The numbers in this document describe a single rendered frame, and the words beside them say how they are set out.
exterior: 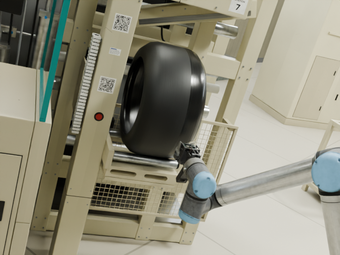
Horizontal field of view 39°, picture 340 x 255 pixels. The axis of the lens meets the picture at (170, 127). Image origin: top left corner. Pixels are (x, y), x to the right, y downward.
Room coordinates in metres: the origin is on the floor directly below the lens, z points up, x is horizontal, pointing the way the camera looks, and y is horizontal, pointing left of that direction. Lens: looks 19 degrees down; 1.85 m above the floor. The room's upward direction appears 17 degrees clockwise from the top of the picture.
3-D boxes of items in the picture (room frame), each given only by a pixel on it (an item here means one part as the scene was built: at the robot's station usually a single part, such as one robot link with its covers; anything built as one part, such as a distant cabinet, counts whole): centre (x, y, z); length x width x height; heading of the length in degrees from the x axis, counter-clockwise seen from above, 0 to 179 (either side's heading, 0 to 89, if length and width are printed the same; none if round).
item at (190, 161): (1.74, -0.14, 1.10); 0.10 x 0.05 x 0.09; 110
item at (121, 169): (2.13, 0.08, 0.83); 0.36 x 0.09 x 0.06; 110
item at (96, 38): (2.09, 0.43, 1.19); 0.05 x 0.04 x 0.48; 20
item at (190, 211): (1.66, -0.18, 0.98); 0.12 x 0.09 x 0.12; 151
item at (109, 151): (2.20, 0.29, 0.90); 0.40 x 0.03 x 0.10; 20
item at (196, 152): (1.82, -0.11, 1.10); 0.12 x 0.08 x 0.09; 20
